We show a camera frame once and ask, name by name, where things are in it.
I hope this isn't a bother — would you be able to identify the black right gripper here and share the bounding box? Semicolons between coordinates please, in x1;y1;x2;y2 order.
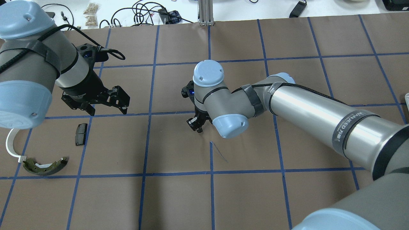
181;80;212;133

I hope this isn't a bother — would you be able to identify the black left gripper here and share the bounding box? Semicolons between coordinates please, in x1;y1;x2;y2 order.
61;69;130;116

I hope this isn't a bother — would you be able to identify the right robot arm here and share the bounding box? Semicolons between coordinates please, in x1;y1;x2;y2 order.
181;60;409;230

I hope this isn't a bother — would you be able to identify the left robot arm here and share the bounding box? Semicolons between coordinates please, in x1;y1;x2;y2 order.
0;0;130;129

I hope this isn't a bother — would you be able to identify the dark grey brake pad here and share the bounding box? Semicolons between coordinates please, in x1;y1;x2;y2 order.
75;123;88;146

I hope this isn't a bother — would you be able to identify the olive metal brake shoe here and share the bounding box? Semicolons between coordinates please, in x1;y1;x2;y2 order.
22;157;68;176

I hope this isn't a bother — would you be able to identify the white curved plastic strip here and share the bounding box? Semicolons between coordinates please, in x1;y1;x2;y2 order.
5;128;27;163

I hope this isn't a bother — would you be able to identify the black power adapter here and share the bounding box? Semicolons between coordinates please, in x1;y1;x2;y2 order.
289;0;308;18

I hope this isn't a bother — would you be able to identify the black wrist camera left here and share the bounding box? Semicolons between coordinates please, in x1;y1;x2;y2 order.
76;43;109;66

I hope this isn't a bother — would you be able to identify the black cable bundle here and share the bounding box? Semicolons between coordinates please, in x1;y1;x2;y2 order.
99;1;195;28

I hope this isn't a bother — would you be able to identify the aluminium frame post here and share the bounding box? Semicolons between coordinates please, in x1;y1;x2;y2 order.
197;0;214;26

